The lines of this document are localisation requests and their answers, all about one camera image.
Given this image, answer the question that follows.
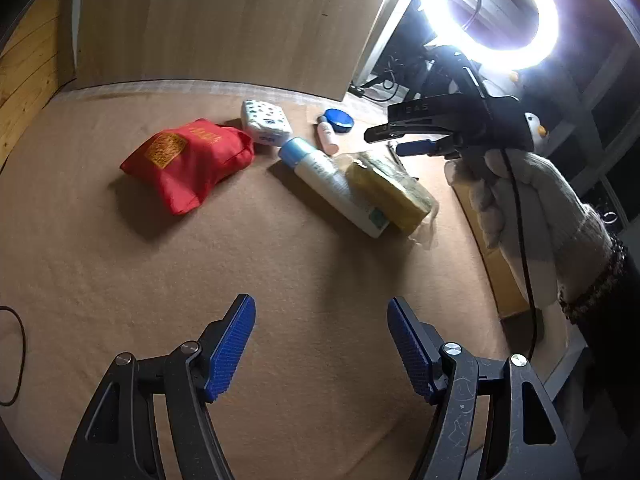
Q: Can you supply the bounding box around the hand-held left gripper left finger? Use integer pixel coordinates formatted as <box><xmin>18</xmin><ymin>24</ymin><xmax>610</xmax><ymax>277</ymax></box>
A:
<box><xmin>60</xmin><ymin>293</ymin><xmax>257</xmax><ymax>480</ymax></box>

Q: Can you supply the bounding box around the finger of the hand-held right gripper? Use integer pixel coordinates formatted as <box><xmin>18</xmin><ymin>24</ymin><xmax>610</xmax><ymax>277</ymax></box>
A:
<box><xmin>396</xmin><ymin>139</ymin><xmax>463</xmax><ymax>158</ymax></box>
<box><xmin>364</xmin><ymin>94</ymin><xmax>486</xmax><ymax>145</ymax></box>

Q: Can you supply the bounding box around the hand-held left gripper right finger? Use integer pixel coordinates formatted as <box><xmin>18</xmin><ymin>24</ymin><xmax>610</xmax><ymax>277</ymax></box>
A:
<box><xmin>387</xmin><ymin>296</ymin><xmax>583</xmax><ymax>480</ymax></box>

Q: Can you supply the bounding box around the yellow sponge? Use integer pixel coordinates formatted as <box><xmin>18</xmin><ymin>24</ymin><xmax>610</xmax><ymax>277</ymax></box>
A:
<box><xmin>337</xmin><ymin>150</ymin><xmax>441</xmax><ymax>236</ymax></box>

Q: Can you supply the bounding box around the small pink bottle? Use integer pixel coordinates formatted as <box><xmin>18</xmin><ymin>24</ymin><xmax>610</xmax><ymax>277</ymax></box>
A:
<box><xmin>316</xmin><ymin>115</ymin><xmax>340</xmax><ymax>156</ymax></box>

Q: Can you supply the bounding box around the white bottle with blue cap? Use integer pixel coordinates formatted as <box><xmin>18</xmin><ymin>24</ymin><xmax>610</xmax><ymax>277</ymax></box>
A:
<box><xmin>278</xmin><ymin>137</ymin><xmax>391</xmax><ymax>239</ymax></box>

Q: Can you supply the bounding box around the white tissue pack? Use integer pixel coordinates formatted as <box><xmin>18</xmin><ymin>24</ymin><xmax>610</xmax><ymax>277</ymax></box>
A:
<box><xmin>241</xmin><ymin>99</ymin><xmax>295</xmax><ymax>147</ymax></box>

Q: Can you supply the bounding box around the red cloth bag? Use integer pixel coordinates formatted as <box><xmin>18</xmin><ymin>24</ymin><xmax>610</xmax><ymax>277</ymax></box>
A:
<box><xmin>120</xmin><ymin>118</ymin><xmax>256</xmax><ymax>216</ymax></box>

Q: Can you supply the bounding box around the person's right forearm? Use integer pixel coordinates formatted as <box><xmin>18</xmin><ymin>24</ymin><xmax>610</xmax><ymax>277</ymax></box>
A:
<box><xmin>557</xmin><ymin>232</ymin><xmax>640</xmax><ymax>461</ymax></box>

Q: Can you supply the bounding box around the person's right hand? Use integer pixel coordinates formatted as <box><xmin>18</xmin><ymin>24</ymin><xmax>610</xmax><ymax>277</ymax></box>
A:
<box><xmin>445</xmin><ymin>151</ymin><xmax>613</xmax><ymax>309</ymax></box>

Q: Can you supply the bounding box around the white penguin plush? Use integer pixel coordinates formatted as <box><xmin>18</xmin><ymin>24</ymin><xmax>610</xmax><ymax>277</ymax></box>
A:
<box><xmin>522</xmin><ymin>112</ymin><xmax>549</xmax><ymax>153</ymax></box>

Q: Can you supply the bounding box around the beige felt blanket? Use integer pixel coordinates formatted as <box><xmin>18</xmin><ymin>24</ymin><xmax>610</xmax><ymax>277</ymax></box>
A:
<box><xmin>0</xmin><ymin>80</ymin><xmax>506</xmax><ymax>480</ymax></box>

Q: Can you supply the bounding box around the wooden board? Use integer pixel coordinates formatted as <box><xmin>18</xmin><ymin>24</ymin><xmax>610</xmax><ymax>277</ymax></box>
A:
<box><xmin>75</xmin><ymin>0</ymin><xmax>416</xmax><ymax>103</ymax></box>

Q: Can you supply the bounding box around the black cable bundle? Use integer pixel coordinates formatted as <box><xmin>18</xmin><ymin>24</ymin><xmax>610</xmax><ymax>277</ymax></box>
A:
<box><xmin>349</xmin><ymin>71</ymin><xmax>403</xmax><ymax>102</ymax></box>

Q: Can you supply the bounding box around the white metal frame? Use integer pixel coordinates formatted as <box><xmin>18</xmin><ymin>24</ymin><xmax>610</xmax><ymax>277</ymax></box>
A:
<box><xmin>350</xmin><ymin>0</ymin><xmax>423</xmax><ymax>88</ymax></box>

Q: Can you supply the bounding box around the white ring light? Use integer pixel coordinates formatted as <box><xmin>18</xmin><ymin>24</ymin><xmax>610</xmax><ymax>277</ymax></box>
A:
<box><xmin>417</xmin><ymin>0</ymin><xmax>560</xmax><ymax>72</ymax></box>

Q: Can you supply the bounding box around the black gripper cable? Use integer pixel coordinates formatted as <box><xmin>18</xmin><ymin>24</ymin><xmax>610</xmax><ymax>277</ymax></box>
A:
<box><xmin>500</xmin><ymin>147</ymin><xmax>543</xmax><ymax>361</ymax></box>

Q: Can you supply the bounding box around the black floor cable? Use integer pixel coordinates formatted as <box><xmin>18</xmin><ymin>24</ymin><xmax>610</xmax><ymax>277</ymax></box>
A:
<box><xmin>0</xmin><ymin>306</ymin><xmax>27</xmax><ymax>406</ymax></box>

